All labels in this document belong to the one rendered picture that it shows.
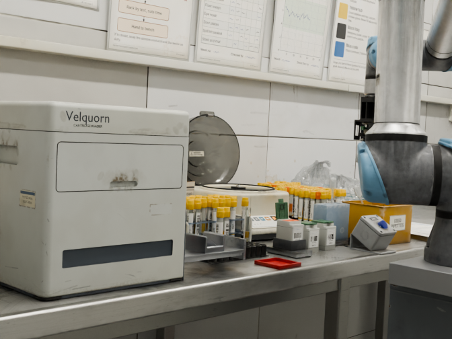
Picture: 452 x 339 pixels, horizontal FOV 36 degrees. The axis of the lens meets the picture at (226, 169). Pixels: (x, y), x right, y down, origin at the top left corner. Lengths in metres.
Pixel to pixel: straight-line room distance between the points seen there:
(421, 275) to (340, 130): 1.41
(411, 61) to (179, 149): 0.47
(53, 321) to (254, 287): 0.43
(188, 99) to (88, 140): 1.01
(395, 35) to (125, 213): 0.60
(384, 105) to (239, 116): 0.96
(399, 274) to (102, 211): 0.56
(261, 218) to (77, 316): 0.81
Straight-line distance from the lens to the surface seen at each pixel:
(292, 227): 1.54
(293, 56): 2.42
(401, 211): 1.86
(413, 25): 1.37
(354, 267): 1.58
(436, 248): 1.35
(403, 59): 1.35
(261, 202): 1.79
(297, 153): 2.46
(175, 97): 2.05
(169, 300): 1.18
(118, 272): 1.16
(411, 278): 1.32
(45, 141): 1.07
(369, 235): 1.68
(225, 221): 1.43
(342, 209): 1.77
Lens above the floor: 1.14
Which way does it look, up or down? 3 degrees down
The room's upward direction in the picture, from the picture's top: 3 degrees clockwise
